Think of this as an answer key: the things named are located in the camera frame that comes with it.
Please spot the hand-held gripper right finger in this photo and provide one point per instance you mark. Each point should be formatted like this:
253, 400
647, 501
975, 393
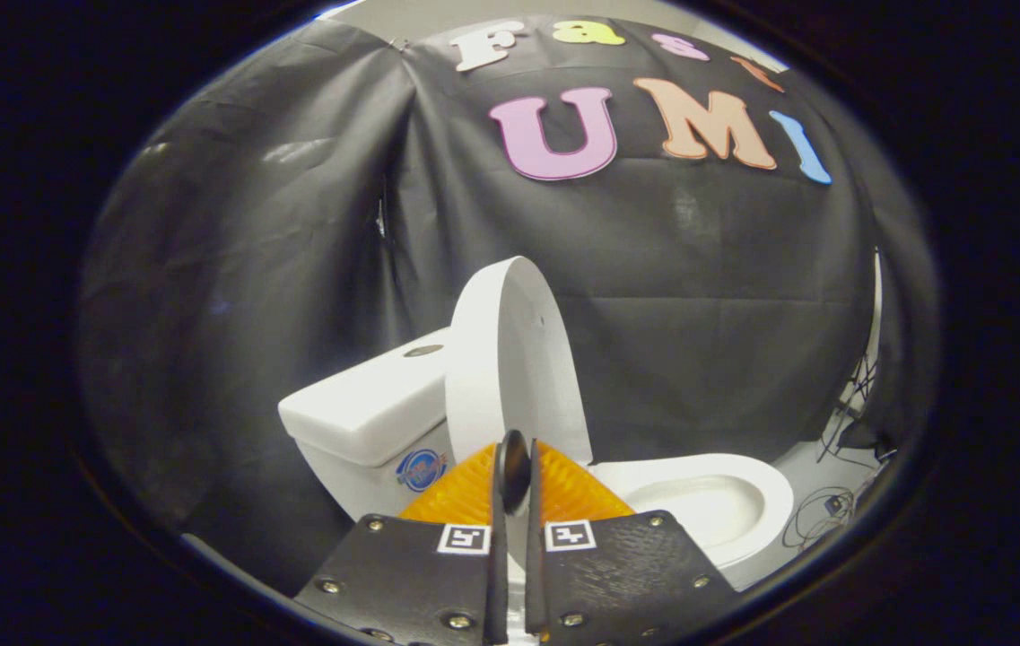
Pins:
535, 583

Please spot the black backdrop cloth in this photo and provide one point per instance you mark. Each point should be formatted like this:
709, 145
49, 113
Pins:
698, 296

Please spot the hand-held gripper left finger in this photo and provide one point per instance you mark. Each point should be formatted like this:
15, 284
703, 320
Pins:
498, 583

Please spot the small black adapter box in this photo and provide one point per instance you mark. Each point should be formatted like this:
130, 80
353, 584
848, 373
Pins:
833, 504

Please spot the white toilet seat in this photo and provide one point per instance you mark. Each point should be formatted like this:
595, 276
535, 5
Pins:
635, 471

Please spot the black tripod stand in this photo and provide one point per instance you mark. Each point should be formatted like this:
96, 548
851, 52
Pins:
852, 395

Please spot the white toilet lid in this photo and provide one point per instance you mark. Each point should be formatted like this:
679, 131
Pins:
510, 359

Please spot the white toilet bowl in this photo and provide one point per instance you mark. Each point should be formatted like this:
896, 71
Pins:
698, 511

